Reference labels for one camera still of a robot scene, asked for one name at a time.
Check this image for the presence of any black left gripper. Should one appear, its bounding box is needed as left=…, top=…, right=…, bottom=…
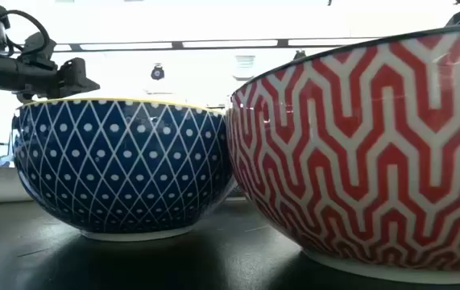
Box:
left=0, top=54, right=101, bottom=102

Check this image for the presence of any blue white-dotted ceramic bowl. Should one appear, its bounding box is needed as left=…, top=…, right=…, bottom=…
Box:
left=11, top=97, right=237, bottom=242

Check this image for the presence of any red white geometric ceramic bowl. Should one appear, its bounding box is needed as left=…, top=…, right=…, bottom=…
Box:
left=225, top=22, right=460, bottom=285

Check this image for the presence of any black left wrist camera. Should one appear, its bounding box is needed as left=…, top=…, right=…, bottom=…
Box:
left=22, top=31, right=58, bottom=70

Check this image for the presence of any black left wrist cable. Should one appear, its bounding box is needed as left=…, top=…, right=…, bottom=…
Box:
left=0, top=8, right=52, bottom=56

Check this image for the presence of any silver ceiling duct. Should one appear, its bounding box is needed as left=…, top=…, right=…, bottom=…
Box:
left=233, top=54, right=257, bottom=81

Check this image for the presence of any overhead light bar frame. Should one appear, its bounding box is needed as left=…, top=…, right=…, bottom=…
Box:
left=52, top=37, right=379, bottom=54

